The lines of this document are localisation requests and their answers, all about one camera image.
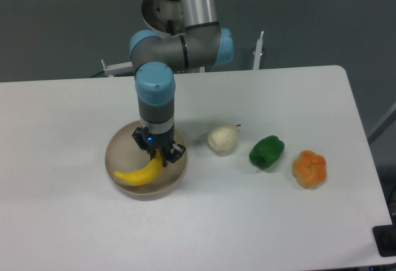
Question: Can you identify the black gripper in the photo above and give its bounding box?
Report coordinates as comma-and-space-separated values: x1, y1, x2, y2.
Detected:
132, 126, 186, 167

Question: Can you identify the orange toy pumpkin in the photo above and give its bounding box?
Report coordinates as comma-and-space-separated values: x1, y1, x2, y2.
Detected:
292, 150, 327, 189

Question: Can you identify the white upright bracket post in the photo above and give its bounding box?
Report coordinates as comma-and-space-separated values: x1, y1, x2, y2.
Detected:
252, 30, 264, 70

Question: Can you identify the beige round plate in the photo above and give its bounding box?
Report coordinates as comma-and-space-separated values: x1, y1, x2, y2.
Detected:
105, 121, 187, 200

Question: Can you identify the black device at edge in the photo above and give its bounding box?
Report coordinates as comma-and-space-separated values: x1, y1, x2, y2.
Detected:
372, 225, 395, 257

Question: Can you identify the white metal frame bracket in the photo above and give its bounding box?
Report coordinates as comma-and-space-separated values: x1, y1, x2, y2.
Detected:
101, 59, 133, 77

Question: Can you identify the grey metal table leg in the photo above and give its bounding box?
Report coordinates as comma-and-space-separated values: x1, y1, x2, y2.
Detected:
367, 102, 396, 145

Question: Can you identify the white toy pear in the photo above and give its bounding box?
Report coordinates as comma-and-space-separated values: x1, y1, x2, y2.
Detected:
207, 124, 241, 157

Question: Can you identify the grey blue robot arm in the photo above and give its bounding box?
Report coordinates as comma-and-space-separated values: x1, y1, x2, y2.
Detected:
129, 0, 234, 166

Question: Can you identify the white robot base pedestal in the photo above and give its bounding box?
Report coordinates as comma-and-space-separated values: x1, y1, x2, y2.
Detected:
140, 0, 206, 74

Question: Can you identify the yellow toy banana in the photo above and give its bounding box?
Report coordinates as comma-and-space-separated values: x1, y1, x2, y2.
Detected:
114, 151, 164, 186

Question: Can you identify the green toy bell pepper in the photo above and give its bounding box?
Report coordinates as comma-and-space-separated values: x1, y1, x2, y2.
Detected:
249, 135, 285, 170

